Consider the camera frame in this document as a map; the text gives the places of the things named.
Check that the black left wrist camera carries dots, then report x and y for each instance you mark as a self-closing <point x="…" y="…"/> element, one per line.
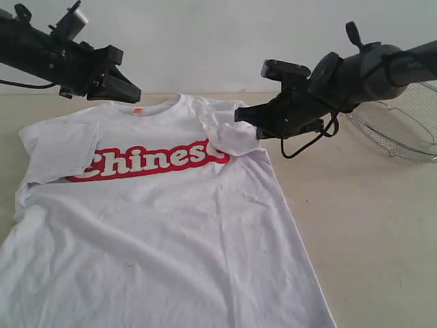
<point x="71" y="24"/>

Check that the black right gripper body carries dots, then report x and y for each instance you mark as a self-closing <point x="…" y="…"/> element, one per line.
<point x="293" y="118"/>

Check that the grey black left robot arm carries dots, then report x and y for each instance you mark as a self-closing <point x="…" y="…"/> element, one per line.
<point x="16" y="35"/>

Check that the metal wire mesh basket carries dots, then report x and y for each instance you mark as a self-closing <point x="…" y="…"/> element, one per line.
<point x="405" y="126"/>

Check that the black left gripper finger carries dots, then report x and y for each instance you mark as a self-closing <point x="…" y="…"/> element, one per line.
<point x="111" y="84"/>

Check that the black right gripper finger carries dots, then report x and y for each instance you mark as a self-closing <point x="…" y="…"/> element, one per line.
<point x="263" y="115"/>
<point x="262" y="134"/>

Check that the white t-shirt red print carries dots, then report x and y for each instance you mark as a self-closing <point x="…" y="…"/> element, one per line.
<point x="161" y="216"/>

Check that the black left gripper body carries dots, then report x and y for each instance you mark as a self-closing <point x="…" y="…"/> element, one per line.
<point x="70" y="65"/>

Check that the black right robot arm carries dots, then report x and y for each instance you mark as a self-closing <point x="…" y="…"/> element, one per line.
<point x="336" y="85"/>

